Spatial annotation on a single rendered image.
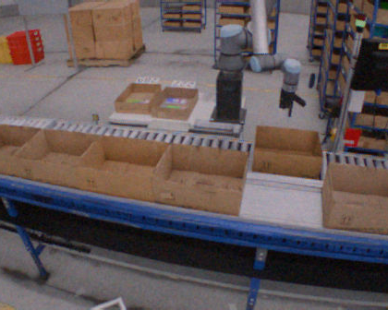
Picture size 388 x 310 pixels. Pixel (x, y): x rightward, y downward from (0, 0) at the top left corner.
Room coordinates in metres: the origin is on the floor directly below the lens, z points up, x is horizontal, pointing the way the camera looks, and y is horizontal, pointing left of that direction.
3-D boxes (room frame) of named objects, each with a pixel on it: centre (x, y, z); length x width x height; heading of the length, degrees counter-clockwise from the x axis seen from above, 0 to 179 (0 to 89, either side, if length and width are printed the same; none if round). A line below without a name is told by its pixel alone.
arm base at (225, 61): (2.25, -0.30, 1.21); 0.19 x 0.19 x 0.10
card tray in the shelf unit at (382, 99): (2.26, -1.48, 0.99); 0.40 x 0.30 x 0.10; 161
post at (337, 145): (1.73, -0.96, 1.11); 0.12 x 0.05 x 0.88; 75
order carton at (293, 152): (1.61, -0.57, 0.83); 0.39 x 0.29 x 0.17; 77
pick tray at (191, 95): (2.39, 0.10, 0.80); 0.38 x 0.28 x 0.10; 165
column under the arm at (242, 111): (2.25, -0.30, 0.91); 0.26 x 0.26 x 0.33; 76
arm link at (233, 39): (2.25, -0.31, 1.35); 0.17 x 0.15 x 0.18; 100
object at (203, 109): (2.43, 0.06, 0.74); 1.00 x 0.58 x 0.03; 76
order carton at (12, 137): (1.54, 1.08, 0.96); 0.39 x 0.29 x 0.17; 75
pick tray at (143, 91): (2.51, 0.40, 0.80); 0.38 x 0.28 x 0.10; 168
